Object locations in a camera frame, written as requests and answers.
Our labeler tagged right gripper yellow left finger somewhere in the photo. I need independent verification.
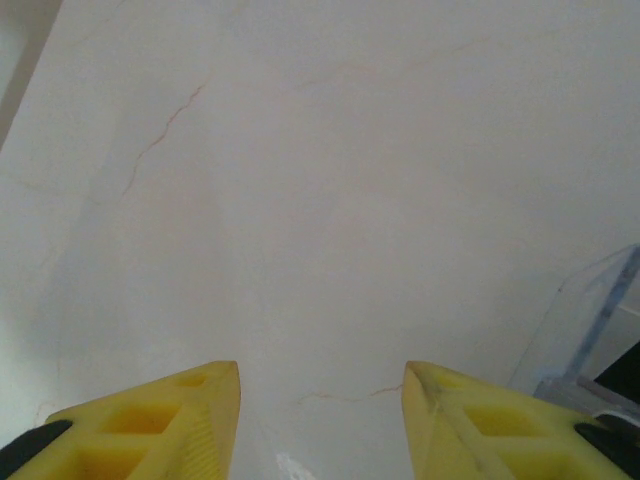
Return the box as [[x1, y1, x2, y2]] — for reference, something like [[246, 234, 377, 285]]
[[0, 359, 242, 480]]

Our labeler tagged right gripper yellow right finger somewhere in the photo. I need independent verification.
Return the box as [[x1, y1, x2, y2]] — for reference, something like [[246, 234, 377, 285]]
[[402, 360, 640, 480]]

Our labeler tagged clear acrylic card stand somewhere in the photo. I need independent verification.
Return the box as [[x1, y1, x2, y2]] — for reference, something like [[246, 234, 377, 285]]
[[508, 243, 640, 424]]

